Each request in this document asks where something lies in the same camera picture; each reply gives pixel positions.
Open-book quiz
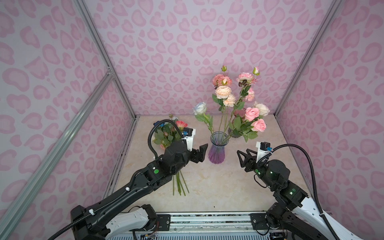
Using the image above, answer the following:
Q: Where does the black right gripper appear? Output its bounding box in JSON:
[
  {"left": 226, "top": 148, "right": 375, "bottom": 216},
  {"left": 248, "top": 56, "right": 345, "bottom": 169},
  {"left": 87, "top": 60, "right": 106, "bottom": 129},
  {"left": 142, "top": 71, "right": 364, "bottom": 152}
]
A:
[{"left": 235, "top": 148, "right": 278, "bottom": 191}]

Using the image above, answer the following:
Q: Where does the purple blue glass vase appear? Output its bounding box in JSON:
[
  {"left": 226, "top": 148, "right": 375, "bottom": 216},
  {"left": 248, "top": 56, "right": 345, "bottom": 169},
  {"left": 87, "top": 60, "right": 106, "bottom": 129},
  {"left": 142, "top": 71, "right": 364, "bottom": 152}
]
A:
[{"left": 209, "top": 131, "right": 229, "bottom": 165}]

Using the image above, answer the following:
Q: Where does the pink double rose stem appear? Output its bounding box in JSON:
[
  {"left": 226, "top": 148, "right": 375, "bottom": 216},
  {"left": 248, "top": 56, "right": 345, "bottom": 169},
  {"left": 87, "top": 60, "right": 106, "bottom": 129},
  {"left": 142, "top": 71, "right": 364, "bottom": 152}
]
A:
[{"left": 227, "top": 108, "right": 267, "bottom": 142}]

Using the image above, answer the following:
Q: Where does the pale blue white rose stem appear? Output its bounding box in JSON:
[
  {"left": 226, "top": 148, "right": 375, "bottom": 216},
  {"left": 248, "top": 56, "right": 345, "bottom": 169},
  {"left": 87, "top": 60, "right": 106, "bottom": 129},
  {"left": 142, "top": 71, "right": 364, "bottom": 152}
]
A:
[{"left": 193, "top": 102, "right": 214, "bottom": 134}]

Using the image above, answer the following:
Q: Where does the red grey glass vase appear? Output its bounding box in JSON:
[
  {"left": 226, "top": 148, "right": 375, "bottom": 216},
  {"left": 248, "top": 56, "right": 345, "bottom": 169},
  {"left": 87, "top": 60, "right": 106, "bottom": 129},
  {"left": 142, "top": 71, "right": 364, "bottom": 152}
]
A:
[{"left": 227, "top": 108, "right": 250, "bottom": 139}]

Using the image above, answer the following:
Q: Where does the peach rose stem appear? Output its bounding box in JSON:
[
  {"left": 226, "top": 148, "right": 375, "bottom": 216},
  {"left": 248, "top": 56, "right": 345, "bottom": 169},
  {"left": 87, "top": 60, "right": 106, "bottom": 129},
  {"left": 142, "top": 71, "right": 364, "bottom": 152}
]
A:
[{"left": 213, "top": 86, "right": 237, "bottom": 132}]

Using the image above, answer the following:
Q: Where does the pink multi bloom rose stem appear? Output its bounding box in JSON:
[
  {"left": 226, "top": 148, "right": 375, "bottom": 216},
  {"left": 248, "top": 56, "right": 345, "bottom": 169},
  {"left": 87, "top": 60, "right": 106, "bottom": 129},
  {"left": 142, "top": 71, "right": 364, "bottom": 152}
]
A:
[{"left": 225, "top": 67, "right": 260, "bottom": 132}]

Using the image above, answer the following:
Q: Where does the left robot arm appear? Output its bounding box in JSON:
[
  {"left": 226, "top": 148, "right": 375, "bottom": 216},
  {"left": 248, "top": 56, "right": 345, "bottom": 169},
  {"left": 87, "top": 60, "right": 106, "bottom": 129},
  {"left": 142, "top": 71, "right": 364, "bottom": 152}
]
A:
[{"left": 71, "top": 140, "right": 208, "bottom": 240}]

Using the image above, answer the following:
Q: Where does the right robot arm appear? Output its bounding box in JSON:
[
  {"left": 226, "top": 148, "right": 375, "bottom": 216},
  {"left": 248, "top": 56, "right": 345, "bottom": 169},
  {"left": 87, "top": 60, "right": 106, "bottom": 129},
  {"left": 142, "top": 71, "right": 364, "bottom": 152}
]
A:
[{"left": 237, "top": 150, "right": 359, "bottom": 240}]

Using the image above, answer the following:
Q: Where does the flower bunch on table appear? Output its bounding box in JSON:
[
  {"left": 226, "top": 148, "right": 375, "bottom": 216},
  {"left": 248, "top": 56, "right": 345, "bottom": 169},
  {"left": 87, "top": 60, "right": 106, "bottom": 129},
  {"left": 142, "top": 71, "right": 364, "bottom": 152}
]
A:
[{"left": 151, "top": 114, "right": 190, "bottom": 196}]

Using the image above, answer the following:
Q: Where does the left black cable conduit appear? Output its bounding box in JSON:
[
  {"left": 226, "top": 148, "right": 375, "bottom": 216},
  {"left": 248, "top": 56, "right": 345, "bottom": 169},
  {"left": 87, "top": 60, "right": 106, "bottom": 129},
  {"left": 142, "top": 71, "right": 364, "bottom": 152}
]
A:
[{"left": 47, "top": 119, "right": 185, "bottom": 240}]

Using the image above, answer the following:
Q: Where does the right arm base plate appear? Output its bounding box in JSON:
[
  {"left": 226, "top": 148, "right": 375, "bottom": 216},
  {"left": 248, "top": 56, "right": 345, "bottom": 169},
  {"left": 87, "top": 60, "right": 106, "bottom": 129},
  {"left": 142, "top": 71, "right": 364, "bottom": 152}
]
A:
[{"left": 250, "top": 213, "right": 269, "bottom": 231}]

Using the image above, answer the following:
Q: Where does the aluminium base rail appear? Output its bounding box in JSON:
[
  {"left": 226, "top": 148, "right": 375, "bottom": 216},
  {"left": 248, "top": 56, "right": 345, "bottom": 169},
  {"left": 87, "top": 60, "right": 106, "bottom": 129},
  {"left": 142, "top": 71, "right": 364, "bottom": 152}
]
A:
[{"left": 105, "top": 209, "right": 302, "bottom": 240}]

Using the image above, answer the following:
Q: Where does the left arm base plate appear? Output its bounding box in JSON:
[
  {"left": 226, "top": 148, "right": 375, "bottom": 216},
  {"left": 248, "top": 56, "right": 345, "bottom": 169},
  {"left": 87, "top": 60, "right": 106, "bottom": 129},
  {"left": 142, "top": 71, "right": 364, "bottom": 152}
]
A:
[{"left": 157, "top": 214, "right": 171, "bottom": 232}]

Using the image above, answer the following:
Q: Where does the aluminium frame post left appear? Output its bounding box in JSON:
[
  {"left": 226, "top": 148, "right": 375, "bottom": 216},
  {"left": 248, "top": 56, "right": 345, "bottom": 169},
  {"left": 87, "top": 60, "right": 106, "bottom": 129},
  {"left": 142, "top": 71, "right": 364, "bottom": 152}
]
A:
[{"left": 74, "top": 0, "right": 137, "bottom": 120}]

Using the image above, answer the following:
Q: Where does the aluminium frame post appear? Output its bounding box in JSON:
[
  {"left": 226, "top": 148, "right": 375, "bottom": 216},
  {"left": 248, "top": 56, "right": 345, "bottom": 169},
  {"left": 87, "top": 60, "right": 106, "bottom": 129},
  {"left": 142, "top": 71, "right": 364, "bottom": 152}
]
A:
[
  {"left": 74, "top": 0, "right": 137, "bottom": 120},
  {"left": 274, "top": 0, "right": 344, "bottom": 119}
]

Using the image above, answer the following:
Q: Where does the aluminium frame post right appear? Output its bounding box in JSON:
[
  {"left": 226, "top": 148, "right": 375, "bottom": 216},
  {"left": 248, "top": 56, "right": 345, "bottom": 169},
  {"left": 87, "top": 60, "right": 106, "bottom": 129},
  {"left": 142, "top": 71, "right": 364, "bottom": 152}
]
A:
[{"left": 274, "top": 0, "right": 344, "bottom": 119}]

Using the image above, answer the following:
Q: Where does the aluminium diagonal frame bar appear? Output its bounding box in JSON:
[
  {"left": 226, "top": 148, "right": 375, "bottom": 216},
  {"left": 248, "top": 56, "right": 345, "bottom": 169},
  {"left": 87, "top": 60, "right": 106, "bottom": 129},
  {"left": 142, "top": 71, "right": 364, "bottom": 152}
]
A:
[{"left": 1, "top": 73, "right": 114, "bottom": 240}]

